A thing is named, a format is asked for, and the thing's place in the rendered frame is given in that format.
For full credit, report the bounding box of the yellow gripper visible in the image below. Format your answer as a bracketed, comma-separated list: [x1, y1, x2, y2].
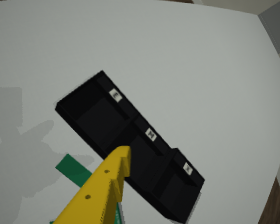
[52, 146, 131, 224]

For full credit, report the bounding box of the black bin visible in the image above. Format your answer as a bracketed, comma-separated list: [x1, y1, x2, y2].
[55, 70, 205, 224]

